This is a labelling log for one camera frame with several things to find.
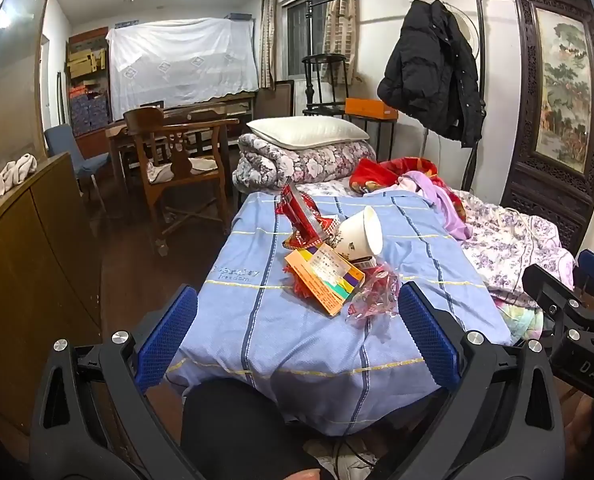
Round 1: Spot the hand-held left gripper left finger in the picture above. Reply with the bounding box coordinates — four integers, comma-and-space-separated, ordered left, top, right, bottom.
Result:
29, 284, 200, 480

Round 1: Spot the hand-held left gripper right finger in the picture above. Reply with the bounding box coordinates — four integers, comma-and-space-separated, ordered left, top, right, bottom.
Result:
384, 281, 565, 480

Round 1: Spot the clear red plastic wrapper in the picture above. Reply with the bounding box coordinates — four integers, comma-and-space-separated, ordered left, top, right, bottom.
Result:
346, 265, 403, 328

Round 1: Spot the white paper cup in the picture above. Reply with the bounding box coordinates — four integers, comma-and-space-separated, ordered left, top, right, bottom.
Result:
336, 205, 384, 263

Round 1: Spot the orange yellow cardboard box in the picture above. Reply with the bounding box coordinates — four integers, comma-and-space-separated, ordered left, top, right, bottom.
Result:
283, 242, 367, 317

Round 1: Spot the red snack packet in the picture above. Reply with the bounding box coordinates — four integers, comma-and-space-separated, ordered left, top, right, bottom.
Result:
276, 182, 328, 248

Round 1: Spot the pastel blanket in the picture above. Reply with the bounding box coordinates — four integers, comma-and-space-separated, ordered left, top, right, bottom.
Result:
494, 295, 545, 346

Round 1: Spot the purple floral quilt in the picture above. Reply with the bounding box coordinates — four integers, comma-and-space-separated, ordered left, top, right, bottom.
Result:
450, 189, 576, 308

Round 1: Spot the person's left leg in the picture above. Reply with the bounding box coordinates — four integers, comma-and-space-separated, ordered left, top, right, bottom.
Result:
181, 377, 323, 480

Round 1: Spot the blue checked blanket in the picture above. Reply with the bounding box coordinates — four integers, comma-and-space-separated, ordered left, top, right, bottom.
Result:
167, 191, 513, 436

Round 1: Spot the carved wooden painted screen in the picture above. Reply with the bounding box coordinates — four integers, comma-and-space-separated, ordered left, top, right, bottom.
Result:
500, 0, 594, 256

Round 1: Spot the lilac cloth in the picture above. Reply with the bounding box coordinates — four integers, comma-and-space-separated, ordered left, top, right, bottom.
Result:
392, 171, 473, 240

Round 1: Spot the white shoe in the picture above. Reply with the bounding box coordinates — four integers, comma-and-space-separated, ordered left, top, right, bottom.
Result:
304, 435, 378, 480

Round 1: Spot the wooden cabinet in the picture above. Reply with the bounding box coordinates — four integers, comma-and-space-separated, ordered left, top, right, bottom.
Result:
0, 152, 102, 436

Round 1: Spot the white seat cushion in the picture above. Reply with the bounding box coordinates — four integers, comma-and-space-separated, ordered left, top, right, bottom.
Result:
147, 157, 218, 183

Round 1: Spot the red blanket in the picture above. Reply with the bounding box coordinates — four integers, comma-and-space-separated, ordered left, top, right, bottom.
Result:
349, 157, 465, 221

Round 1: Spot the wooden armchair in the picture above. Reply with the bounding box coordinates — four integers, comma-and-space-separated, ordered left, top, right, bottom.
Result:
124, 105, 240, 256

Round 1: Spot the blue chair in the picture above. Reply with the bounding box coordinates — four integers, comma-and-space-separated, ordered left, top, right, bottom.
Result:
44, 124, 112, 211

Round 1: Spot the black metal side table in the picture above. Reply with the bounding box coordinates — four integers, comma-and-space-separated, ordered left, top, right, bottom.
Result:
349, 114, 397, 161

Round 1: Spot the grey floral folded quilt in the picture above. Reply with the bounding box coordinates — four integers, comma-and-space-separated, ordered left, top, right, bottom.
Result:
233, 132, 378, 193

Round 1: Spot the wooden table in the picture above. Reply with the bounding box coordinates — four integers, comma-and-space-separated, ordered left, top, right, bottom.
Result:
106, 104, 255, 163

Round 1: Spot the beige cloth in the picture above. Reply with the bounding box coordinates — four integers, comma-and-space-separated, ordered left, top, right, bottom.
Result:
0, 154, 38, 200

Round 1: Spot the orange flat box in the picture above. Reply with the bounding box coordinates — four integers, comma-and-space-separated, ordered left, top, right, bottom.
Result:
344, 97, 399, 121

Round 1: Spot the white pillow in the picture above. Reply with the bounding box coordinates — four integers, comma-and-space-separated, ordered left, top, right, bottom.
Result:
247, 117, 370, 150

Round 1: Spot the black padded jacket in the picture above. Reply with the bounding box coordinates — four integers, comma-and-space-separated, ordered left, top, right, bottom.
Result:
377, 0, 483, 148

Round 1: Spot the white cloth cover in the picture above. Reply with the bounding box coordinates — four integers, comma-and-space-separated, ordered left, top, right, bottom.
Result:
106, 16, 259, 121

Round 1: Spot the white electric fan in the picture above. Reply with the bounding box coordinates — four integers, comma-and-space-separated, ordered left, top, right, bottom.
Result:
444, 2, 479, 56

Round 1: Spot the black plant stand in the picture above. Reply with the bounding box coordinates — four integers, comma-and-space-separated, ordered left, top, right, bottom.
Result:
301, 53, 349, 117

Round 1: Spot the beige checked curtain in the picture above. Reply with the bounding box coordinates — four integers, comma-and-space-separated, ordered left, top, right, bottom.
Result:
260, 0, 279, 90
322, 0, 360, 58

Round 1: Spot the window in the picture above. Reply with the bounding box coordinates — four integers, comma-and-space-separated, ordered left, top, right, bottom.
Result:
286, 0, 330, 81

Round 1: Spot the dark picture frame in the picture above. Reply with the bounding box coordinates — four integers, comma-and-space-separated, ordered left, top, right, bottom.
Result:
254, 79, 296, 117

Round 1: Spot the wall mirror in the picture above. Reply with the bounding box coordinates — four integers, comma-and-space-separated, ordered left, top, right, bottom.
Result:
0, 0, 48, 201

